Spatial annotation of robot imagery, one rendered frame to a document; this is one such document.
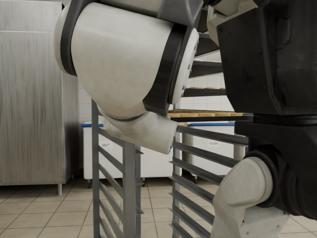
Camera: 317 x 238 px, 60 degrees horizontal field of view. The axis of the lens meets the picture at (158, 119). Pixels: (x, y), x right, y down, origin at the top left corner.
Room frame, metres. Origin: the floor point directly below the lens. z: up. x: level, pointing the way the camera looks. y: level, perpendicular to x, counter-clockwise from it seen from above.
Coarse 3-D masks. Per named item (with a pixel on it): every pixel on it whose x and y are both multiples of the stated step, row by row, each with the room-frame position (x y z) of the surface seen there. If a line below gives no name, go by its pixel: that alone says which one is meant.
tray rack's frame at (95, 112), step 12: (96, 108) 1.36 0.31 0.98; (96, 120) 1.36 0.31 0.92; (96, 132) 1.36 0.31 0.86; (96, 144) 1.36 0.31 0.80; (96, 156) 1.35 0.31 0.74; (96, 168) 1.35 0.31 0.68; (96, 180) 1.35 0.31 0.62; (96, 192) 1.35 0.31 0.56; (96, 204) 1.35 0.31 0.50; (96, 216) 1.35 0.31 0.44; (96, 228) 1.35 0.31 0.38
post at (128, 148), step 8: (128, 144) 0.79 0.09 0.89; (128, 152) 0.79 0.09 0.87; (128, 160) 0.79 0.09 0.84; (128, 168) 0.79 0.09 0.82; (128, 176) 0.79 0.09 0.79; (128, 184) 0.79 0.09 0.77; (128, 192) 0.79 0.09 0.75; (128, 200) 0.79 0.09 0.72; (128, 208) 0.79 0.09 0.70; (128, 216) 0.79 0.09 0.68; (128, 224) 0.79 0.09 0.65; (128, 232) 0.79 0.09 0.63
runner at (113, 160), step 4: (100, 148) 1.31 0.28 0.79; (100, 152) 1.31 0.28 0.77; (104, 152) 1.23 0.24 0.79; (104, 156) 1.23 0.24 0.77; (108, 156) 1.14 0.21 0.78; (112, 156) 1.08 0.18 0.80; (108, 160) 1.14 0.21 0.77; (112, 160) 1.07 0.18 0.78; (116, 160) 1.01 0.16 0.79; (116, 164) 1.01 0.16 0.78; (120, 164) 0.95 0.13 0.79; (120, 168) 0.95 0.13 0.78; (136, 180) 0.83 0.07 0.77; (140, 180) 0.83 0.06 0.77; (136, 184) 0.80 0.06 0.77; (140, 184) 0.80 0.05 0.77
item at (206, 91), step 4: (188, 88) 0.89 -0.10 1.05; (192, 88) 0.89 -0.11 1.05; (184, 92) 0.88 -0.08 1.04; (188, 92) 0.89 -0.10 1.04; (192, 92) 0.89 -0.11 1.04; (196, 92) 0.90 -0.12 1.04; (200, 92) 0.90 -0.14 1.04; (204, 92) 0.91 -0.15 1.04; (208, 92) 0.91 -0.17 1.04; (212, 92) 0.92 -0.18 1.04; (216, 92) 0.93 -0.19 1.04; (220, 92) 0.93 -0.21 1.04; (224, 92) 0.94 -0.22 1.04
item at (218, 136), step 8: (184, 128) 1.41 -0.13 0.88; (192, 128) 1.33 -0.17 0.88; (200, 136) 1.21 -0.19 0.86; (208, 136) 1.20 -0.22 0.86; (216, 136) 1.14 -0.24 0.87; (224, 136) 1.09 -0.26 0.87; (232, 136) 1.04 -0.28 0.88; (240, 136) 1.00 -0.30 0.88; (240, 144) 0.97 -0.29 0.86; (248, 144) 0.96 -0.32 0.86
